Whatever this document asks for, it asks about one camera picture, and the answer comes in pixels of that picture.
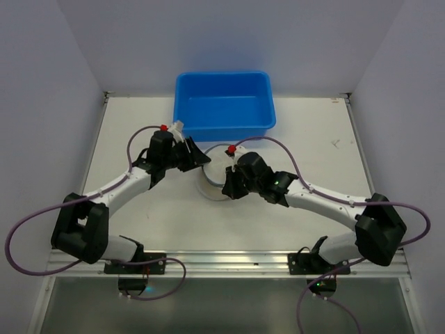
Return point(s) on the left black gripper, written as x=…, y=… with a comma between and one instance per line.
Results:
x=188, y=156

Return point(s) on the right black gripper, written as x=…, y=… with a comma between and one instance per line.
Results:
x=236, y=184

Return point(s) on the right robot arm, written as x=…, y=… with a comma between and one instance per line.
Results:
x=375, y=227

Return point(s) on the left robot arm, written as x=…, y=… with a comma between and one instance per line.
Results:
x=82, y=226

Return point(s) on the blue plastic tub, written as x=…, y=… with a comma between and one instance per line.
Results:
x=224, y=106

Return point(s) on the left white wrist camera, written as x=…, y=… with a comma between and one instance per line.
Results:
x=176, y=129

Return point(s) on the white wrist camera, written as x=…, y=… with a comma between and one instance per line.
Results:
x=176, y=129
x=235, y=152

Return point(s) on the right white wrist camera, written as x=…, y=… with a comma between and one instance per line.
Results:
x=235, y=152

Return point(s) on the aluminium mounting rail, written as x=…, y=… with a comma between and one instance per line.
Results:
x=233, y=264

